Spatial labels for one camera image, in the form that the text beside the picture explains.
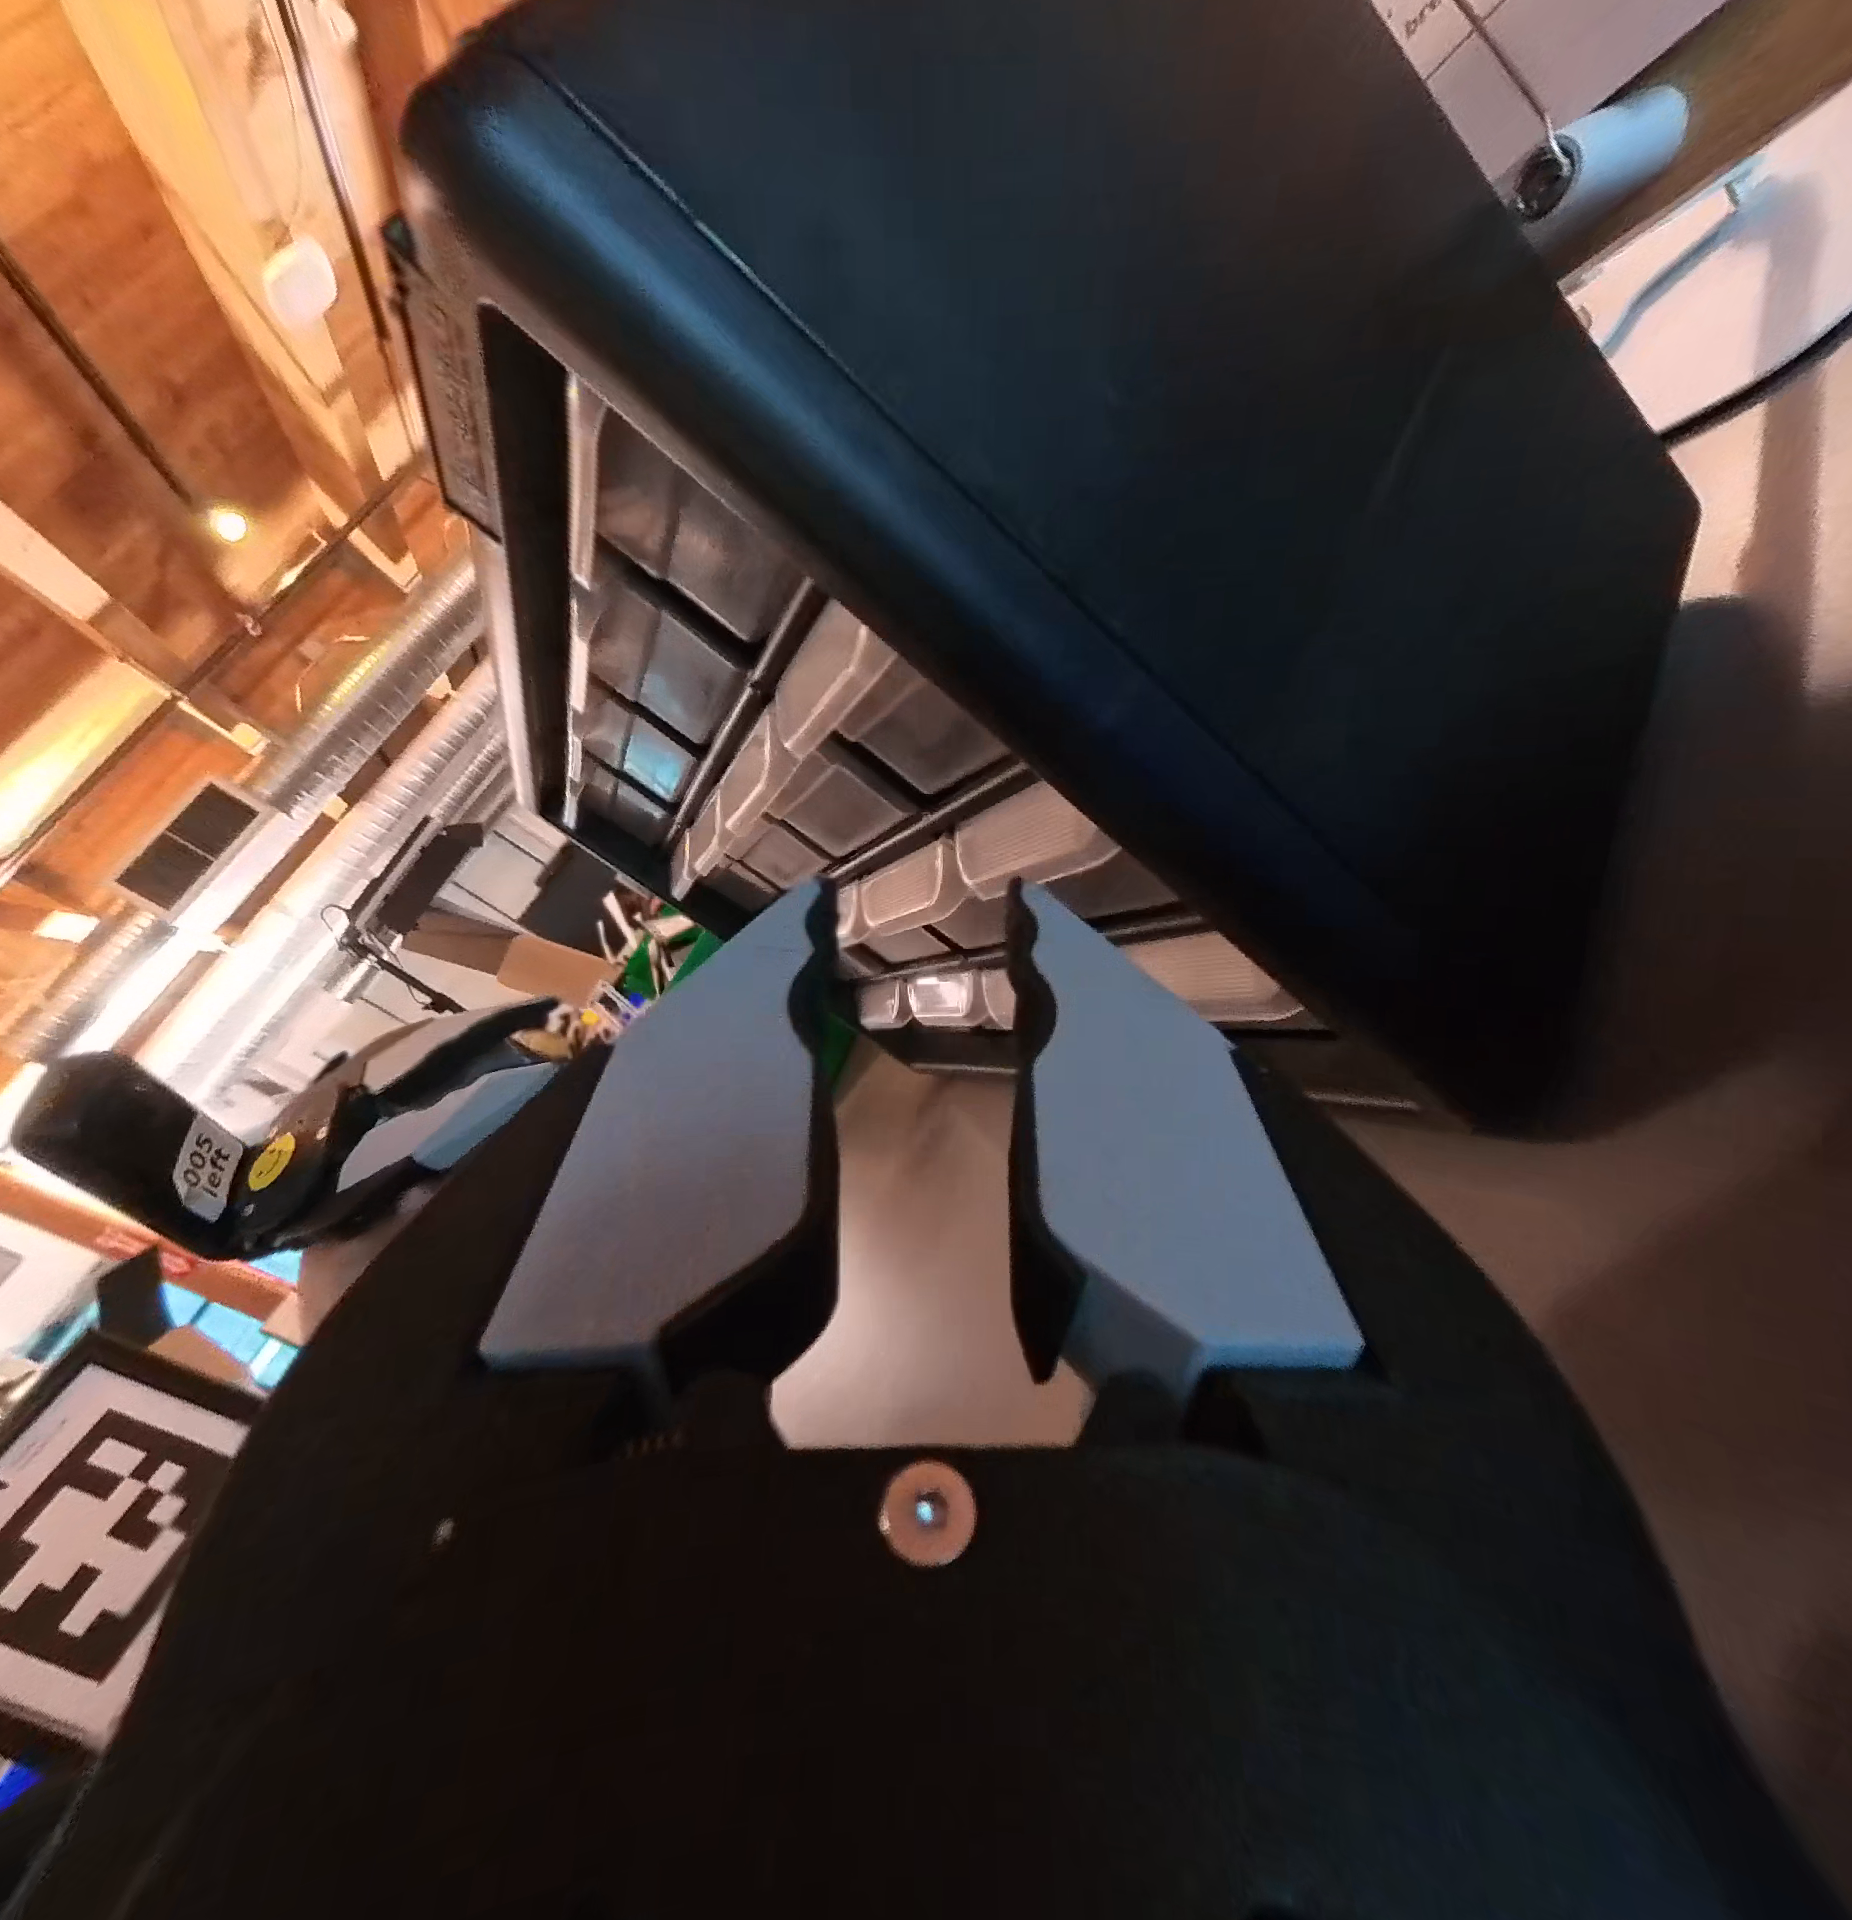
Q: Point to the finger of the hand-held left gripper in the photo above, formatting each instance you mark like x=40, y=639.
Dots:
x=430, y=1134
x=446, y=1043

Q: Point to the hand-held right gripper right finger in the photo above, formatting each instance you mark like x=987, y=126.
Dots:
x=1167, y=1184

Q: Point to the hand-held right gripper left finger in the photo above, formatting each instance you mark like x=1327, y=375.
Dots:
x=670, y=1171

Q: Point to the rows of clear plastic drawers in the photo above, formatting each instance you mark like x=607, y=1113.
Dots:
x=895, y=719

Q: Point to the black drawer cabinet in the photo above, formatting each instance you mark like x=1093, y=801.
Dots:
x=1092, y=375

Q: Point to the black mounted device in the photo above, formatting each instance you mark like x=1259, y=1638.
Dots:
x=415, y=885

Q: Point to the green plastic bin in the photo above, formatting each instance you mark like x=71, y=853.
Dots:
x=680, y=953

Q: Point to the black vent grille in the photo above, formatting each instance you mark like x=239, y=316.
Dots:
x=184, y=847

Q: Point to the black and white marker board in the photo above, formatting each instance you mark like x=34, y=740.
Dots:
x=55, y=1562

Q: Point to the round ceiling lamp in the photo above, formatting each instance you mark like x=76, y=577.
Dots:
x=230, y=524

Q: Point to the white round ceiling device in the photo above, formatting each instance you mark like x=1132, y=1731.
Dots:
x=296, y=285

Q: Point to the white box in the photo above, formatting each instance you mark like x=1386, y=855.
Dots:
x=1466, y=67

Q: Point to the silver air duct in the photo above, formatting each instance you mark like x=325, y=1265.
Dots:
x=356, y=719

